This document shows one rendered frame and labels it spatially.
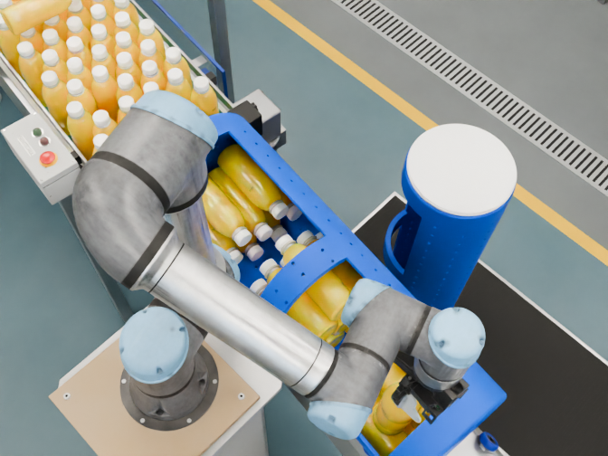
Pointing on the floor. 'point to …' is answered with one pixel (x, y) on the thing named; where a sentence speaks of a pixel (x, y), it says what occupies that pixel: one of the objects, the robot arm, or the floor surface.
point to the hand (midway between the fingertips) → (408, 392)
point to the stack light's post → (221, 41)
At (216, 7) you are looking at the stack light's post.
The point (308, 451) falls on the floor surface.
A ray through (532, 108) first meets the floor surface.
